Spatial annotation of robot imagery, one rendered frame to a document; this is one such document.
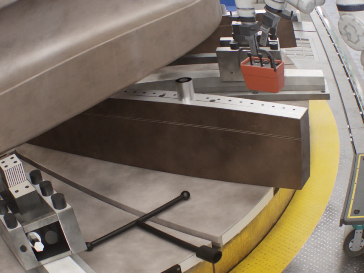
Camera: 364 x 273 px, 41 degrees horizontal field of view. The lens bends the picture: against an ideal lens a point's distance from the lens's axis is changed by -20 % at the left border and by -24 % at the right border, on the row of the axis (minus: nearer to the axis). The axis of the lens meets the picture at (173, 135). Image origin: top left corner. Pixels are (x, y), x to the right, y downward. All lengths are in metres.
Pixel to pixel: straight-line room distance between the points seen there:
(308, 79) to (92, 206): 1.73
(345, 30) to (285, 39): 3.11
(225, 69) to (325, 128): 0.93
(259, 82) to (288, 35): 2.45
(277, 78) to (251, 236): 0.78
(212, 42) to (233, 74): 1.09
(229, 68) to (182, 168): 0.93
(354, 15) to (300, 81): 1.98
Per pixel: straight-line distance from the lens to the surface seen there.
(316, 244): 2.79
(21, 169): 2.20
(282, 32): 4.94
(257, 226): 2.79
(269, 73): 2.51
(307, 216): 3.03
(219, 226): 2.52
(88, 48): 2.46
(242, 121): 2.67
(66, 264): 2.16
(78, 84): 2.44
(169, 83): 3.87
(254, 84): 2.58
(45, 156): 3.53
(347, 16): 1.87
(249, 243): 2.77
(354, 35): 1.88
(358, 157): 2.94
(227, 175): 2.85
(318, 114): 4.31
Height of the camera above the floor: 1.70
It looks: 24 degrees down
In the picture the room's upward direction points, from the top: 9 degrees counter-clockwise
